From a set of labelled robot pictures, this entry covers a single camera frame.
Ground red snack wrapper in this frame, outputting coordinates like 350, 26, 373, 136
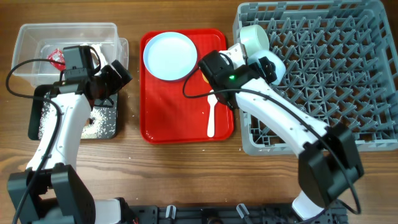
47, 49, 66, 71

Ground left black cable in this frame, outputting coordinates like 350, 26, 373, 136
5, 58, 68, 224

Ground white rice grains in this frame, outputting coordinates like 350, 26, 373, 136
34, 100, 118, 140

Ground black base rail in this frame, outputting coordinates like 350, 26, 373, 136
130, 203, 348, 224

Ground green bowl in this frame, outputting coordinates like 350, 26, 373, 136
239, 24, 270, 57

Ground white tissue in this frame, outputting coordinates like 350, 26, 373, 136
91, 44, 108, 68

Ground small light blue bowl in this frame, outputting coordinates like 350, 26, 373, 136
249, 50, 286, 85

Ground yellow plastic cup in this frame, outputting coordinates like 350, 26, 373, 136
201, 72, 210, 85

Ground large light blue plate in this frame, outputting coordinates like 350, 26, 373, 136
143, 32, 198, 81

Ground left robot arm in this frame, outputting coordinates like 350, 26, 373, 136
7, 45, 139, 223

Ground black plastic tray bin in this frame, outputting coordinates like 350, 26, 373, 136
27, 94, 119, 140

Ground grey dishwasher rack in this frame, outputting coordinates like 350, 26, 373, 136
233, 1, 397, 152

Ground clear plastic bin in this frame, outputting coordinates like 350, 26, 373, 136
11, 22, 129, 68

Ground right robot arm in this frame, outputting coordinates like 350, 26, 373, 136
198, 50, 364, 222

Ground white plastic spoon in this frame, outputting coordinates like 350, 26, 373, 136
206, 90, 218, 138

